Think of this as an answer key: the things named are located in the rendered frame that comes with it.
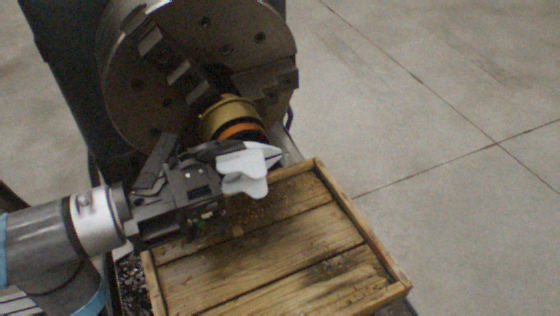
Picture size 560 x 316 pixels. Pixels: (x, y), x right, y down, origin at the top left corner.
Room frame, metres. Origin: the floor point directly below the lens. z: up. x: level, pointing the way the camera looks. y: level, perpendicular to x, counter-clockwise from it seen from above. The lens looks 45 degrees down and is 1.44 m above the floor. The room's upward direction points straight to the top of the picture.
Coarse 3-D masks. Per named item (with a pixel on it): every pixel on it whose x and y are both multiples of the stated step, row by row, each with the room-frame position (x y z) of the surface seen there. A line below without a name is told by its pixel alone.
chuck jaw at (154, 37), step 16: (144, 16) 0.49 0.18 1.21; (128, 32) 0.47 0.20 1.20; (144, 32) 0.48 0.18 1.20; (160, 32) 0.46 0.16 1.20; (144, 48) 0.45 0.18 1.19; (160, 48) 0.45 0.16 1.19; (176, 48) 0.46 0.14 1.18; (160, 64) 0.44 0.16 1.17; (176, 64) 0.45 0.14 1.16; (192, 64) 0.46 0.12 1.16; (176, 80) 0.43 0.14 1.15; (192, 80) 0.44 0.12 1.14; (208, 80) 0.46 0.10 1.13; (192, 96) 0.43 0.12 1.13; (208, 96) 0.43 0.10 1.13
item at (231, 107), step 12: (228, 96) 0.45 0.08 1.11; (216, 108) 0.41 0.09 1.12; (228, 108) 0.41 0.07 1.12; (240, 108) 0.41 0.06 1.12; (252, 108) 0.43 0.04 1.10; (204, 120) 0.41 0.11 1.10; (216, 120) 0.40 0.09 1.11; (228, 120) 0.39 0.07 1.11; (240, 120) 0.40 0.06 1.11; (252, 120) 0.41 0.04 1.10; (204, 132) 0.40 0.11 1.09; (216, 132) 0.38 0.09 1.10; (228, 132) 0.38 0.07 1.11; (240, 132) 0.37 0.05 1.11; (252, 132) 0.38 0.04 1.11; (264, 132) 0.39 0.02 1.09
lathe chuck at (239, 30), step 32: (128, 0) 0.53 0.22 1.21; (160, 0) 0.50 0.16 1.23; (192, 0) 0.51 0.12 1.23; (224, 0) 0.52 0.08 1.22; (256, 0) 0.54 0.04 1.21; (192, 32) 0.50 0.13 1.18; (224, 32) 0.52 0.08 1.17; (256, 32) 0.54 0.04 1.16; (288, 32) 0.57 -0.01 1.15; (128, 64) 0.46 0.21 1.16; (224, 64) 0.52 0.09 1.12; (256, 64) 0.54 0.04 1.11; (128, 96) 0.46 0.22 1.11; (160, 96) 0.48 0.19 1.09; (288, 96) 0.57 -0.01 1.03; (128, 128) 0.45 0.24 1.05; (160, 128) 0.47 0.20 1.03
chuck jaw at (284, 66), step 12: (276, 60) 0.55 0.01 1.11; (288, 60) 0.55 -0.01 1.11; (228, 72) 0.53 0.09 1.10; (240, 72) 0.53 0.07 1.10; (252, 72) 0.52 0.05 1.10; (264, 72) 0.52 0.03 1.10; (276, 72) 0.52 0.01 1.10; (288, 72) 0.52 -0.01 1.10; (228, 84) 0.55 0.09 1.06; (240, 84) 0.49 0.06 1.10; (252, 84) 0.49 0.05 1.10; (264, 84) 0.49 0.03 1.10; (276, 84) 0.49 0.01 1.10; (288, 84) 0.52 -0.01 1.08; (240, 96) 0.47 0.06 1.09; (252, 96) 0.46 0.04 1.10; (264, 96) 0.46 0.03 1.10; (276, 96) 0.49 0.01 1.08; (264, 108) 0.46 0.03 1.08
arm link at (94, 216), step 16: (96, 192) 0.27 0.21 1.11; (80, 208) 0.25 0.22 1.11; (96, 208) 0.25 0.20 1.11; (112, 208) 0.26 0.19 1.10; (80, 224) 0.23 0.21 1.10; (96, 224) 0.24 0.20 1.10; (112, 224) 0.24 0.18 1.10; (80, 240) 0.22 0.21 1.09; (96, 240) 0.23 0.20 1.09; (112, 240) 0.23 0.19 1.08
